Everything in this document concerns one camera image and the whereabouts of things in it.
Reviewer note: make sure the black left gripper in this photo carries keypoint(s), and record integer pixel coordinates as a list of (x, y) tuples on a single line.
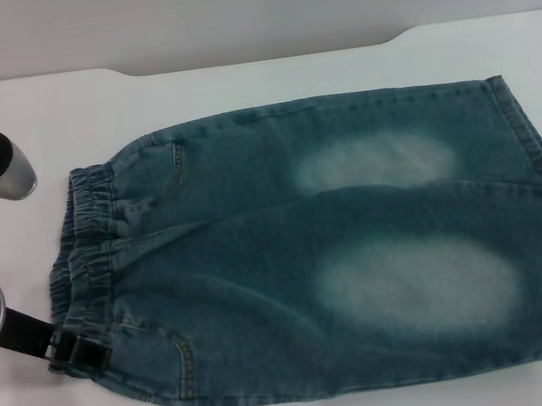
[(24, 331)]

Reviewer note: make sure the blue denim shorts with cartoon print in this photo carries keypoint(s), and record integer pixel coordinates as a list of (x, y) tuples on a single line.
[(259, 265)]

